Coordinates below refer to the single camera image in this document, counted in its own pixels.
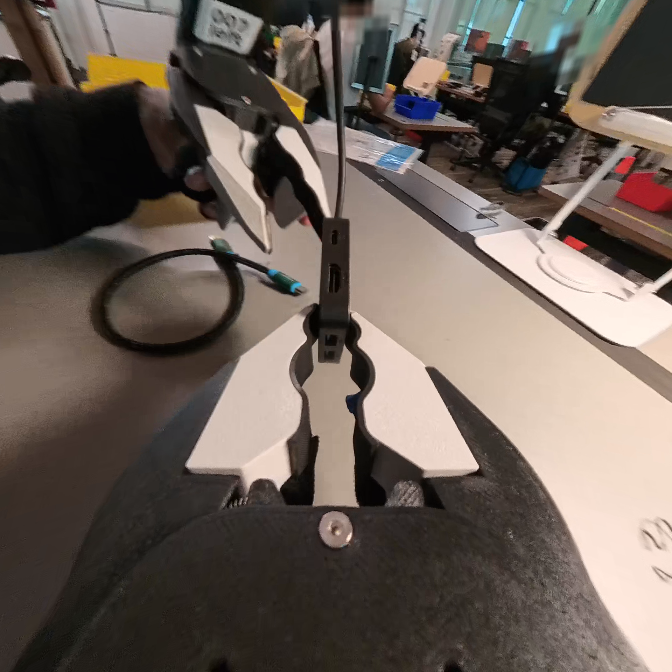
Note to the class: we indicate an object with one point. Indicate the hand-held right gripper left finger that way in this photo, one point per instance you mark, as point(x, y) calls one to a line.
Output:
point(252, 414)

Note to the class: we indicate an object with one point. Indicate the person's left hand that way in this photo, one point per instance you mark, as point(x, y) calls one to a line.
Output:
point(157, 126)

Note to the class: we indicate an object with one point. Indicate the yellow plastic bin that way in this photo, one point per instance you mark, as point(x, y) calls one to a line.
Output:
point(126, 71)

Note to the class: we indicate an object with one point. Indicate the person's left forearm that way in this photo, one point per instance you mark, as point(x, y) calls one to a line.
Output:
point(68, 168)

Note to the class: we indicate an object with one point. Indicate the red plastic bin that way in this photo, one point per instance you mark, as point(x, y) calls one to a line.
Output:
point(645, 191)

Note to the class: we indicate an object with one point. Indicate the blue waste bin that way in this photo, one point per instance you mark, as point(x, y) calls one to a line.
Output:
point(527, 173)

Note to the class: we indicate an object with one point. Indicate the grey flat panel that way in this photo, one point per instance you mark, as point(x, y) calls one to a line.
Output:
point(446, 202)

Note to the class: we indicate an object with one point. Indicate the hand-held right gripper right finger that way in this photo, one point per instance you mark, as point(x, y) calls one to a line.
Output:
point(414, 420)

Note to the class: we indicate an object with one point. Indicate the clear plastic bag with papers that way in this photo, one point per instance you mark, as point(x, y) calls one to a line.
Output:
point(393, 155)

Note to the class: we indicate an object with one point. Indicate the white stand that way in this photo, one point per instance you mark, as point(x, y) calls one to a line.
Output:
point(630, 315)

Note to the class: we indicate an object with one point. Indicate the wood-framed black board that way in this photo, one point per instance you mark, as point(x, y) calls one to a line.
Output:
point(630, 63)

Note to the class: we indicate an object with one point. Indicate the beige jacket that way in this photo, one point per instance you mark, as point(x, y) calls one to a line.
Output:
point(299, 63)

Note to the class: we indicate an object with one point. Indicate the computer monitor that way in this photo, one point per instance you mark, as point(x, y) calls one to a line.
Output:
point(375, 57)

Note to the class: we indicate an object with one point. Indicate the wooden work table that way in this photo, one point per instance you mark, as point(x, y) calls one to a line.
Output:
point(603, 210)
point(441, 123)

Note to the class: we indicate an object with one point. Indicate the blue plastic bin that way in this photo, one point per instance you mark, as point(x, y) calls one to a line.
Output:
point(417, 107)

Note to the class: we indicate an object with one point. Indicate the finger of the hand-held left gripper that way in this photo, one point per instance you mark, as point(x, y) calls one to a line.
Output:
point(307, 168)
point(236, 204)

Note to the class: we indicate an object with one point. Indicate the small metal clip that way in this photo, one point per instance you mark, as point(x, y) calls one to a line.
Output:
point(491, 210)

